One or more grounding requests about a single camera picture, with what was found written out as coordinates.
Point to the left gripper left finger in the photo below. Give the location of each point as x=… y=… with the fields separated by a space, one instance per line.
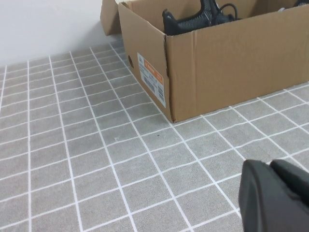
x=260 y=205

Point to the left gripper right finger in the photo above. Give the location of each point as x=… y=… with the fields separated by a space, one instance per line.
x=297 y=183

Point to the black knit sneaker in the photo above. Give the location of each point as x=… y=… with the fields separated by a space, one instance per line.
x=301 y=3

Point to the brown cardboard shoe box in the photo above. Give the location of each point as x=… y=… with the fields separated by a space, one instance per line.
x=229 y=72

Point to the black sneaker white tongue label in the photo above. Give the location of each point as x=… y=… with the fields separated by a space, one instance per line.
x=183 y=24

